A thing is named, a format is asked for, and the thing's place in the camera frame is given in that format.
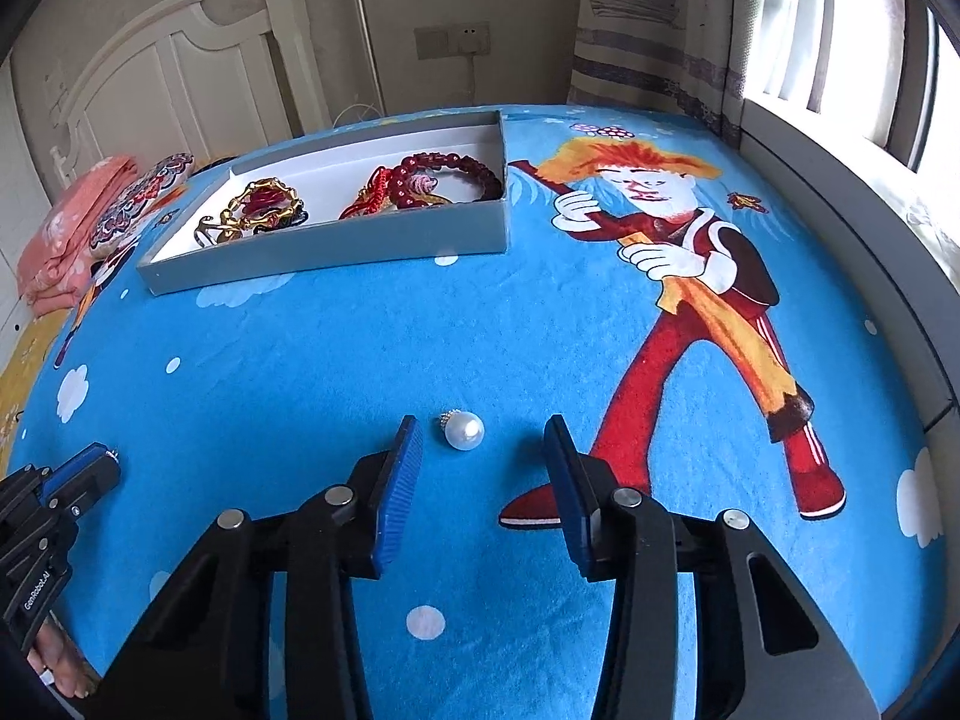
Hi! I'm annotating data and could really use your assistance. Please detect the grey cardboard tray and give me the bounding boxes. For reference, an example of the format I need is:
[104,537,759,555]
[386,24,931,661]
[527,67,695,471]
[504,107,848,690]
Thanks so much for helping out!
[135,109,512,296]

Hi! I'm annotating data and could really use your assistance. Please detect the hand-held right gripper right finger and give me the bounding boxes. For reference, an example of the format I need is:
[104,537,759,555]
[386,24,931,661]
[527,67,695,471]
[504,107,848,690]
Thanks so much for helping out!
[544,414,880,720]

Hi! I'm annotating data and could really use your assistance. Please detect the yellow floral sheet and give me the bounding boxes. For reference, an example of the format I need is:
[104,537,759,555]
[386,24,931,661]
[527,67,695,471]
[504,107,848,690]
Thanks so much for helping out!
[0,304,87,470]

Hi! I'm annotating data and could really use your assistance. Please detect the red rose brooch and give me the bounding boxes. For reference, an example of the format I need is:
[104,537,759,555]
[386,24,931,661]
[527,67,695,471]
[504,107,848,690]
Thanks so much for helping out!
[225,176,308,233]

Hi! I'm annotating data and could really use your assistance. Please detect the red bead bracelet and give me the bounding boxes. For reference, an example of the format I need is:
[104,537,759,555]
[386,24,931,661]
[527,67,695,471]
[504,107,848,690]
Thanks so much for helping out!
[394,151,505,209]

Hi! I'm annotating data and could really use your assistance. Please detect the person's left hand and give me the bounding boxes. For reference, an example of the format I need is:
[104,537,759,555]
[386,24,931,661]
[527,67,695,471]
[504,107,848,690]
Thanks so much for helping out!
[26,615,102,700]

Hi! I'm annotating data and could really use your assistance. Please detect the red string bracelet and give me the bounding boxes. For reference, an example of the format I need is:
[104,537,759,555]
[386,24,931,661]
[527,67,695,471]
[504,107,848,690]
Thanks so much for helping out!
[339,165,410,220]

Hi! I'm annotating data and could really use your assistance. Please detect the cream wooden headboard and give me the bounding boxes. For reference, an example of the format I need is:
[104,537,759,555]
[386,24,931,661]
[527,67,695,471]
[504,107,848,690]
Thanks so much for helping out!
[11,0,331,188]

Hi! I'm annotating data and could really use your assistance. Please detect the pink folded blanket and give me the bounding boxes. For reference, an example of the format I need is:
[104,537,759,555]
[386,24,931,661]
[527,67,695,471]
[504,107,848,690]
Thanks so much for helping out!
[16,156,140,316]

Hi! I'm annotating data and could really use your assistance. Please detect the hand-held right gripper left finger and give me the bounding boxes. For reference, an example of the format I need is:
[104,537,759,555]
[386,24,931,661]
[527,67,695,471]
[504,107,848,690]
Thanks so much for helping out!
[86,414,425,720]

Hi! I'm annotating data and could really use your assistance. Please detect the white cable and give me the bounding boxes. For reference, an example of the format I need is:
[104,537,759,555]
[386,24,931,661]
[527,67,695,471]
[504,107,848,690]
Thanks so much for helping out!
[334,52,482,128]

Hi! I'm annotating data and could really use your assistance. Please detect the printed curtain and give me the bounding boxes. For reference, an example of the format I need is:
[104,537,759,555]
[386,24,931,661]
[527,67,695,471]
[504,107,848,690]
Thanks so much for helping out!
[566,0,796,143]

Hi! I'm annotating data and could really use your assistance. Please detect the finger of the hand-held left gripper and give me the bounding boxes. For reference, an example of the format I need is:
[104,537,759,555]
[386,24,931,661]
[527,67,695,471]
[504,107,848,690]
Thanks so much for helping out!
[41,444,122,522]
[0,467,47,515]

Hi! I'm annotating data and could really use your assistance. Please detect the patterned cushion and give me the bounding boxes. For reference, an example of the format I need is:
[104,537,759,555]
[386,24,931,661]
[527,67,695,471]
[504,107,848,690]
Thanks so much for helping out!
[88,152,197,256]

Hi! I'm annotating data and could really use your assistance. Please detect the metal pole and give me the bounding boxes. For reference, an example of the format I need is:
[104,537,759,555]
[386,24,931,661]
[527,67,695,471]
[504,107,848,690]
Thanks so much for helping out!
[349,0,387,117]

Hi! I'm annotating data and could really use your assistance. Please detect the gold bangle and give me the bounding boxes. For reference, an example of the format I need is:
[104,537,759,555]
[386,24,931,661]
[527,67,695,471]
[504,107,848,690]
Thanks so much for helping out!
[193,214,248,248]

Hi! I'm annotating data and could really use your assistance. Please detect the blue printed bedsheet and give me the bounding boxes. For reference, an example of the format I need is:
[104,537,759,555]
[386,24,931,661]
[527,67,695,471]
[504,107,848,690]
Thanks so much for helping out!
[0,103,953,720]

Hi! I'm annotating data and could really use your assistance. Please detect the white pearl earring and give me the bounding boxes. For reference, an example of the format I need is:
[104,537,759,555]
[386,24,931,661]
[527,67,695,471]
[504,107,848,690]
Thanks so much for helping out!
[437,409,486,453]

